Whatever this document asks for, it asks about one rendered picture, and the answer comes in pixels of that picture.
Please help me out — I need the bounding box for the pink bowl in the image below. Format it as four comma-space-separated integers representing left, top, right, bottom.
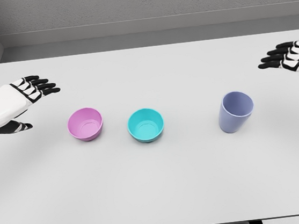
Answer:
65, 105, 106, 145

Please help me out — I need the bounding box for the lavender cup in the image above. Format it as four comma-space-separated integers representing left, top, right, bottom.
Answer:
215, 89, 258, 135

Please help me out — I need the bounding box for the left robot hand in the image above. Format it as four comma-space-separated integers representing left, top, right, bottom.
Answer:
0, 71, 65, 135

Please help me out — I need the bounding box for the teal bowl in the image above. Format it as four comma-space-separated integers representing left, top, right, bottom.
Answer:
125, 106, 167, 146

